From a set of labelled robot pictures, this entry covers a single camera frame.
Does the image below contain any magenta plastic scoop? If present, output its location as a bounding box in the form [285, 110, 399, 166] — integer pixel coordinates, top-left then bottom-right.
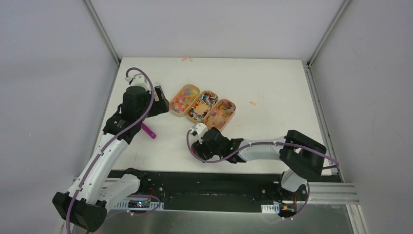
[141, 123, 157, 139]

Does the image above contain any clear plastic jar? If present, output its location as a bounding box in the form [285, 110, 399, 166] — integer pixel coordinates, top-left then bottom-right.
[154, 86, 161, 102]

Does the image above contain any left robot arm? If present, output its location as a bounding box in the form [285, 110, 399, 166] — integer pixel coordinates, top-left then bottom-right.
[52, 84, 169, 234]

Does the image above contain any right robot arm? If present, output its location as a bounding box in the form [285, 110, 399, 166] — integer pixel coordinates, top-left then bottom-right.
[186, 126, 328, 200]

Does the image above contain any tray of gummy candies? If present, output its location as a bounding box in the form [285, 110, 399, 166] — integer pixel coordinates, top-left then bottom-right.
[169, 84, 200, 117]

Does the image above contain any tray of popsicle candies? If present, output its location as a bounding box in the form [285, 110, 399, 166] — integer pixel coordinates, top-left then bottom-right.
[203, 99, 236, 131]

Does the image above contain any tray of lollipop candies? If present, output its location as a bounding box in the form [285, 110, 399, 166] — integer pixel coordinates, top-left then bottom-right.
[186, 90, 219, 123]

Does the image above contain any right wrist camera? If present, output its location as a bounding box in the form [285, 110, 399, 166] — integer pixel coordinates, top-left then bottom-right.
[189, 123, 208, 144]

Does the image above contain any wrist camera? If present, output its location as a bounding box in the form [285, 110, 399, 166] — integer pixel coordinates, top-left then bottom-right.
[125, 73, 150, 90]
[189, 123, 208, 144]

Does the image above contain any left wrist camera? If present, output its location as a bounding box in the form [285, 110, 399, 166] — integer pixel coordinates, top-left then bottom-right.
[125, 73, 150, 90]

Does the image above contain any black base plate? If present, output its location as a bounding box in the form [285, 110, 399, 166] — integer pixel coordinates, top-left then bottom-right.
[116, 170, 309, 214]

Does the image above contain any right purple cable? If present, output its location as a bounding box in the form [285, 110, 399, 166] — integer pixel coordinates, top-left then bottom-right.
[186, 129, 340, 223]

